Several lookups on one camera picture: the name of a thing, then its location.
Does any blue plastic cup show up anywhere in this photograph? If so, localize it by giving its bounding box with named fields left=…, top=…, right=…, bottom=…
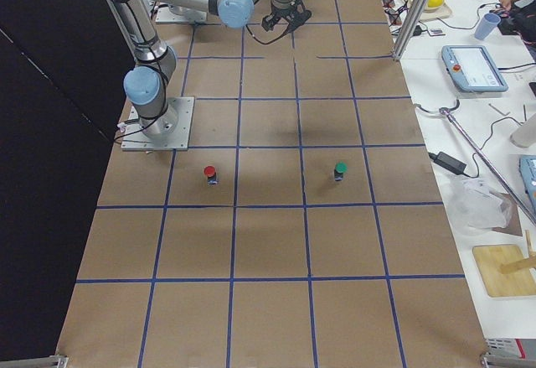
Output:
left=474, top=13, right=502, bottom=40

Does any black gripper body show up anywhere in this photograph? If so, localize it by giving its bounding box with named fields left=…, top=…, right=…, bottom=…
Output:
left=261, top=0, right=312, bottom=31

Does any wooden board stand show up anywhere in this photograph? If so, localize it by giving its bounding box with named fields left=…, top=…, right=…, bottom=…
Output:
left=472, top=230, right=535, bottom=298

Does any clear plastic bag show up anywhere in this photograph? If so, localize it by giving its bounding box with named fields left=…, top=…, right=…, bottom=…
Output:
left=440, top=178, right=513, bottom=234

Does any yellow lemon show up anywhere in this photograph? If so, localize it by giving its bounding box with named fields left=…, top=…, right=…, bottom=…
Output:
left=425, top=0, right=445, bottom=12

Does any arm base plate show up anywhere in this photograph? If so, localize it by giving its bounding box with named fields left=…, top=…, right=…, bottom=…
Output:
left=120, top=96, right=195, bottom=151
left=156, top=4, right=207, bottom=24

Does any red push button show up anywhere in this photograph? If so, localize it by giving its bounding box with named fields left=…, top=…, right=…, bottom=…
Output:
left=204, top=165, right=219, bottom=185

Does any teach pendant tablet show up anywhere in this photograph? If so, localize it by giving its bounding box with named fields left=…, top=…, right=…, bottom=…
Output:
left=441, top=45, right=508, bottom=93

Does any metal cane rod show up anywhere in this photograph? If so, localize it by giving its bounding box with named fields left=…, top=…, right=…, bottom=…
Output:
left=414, top=98, right=535, bottom=225

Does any black power adapter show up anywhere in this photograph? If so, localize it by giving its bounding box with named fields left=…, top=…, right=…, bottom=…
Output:
left=429, top=152, right=466, bottom=175

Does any aluminium frame post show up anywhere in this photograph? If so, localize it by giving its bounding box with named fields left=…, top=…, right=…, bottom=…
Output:
left=392, top=0, right=428, bottom=61

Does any green push button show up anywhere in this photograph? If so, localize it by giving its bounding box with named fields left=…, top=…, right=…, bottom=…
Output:
left=333, top=162, right=348, bottom=182

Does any small colourful card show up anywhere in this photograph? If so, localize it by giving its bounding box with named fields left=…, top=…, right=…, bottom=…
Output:
left=428, top=29, right=445, bottom=37

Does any beige tray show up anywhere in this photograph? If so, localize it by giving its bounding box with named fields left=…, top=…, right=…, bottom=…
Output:
left=403, top=0, right=452, bottom=21

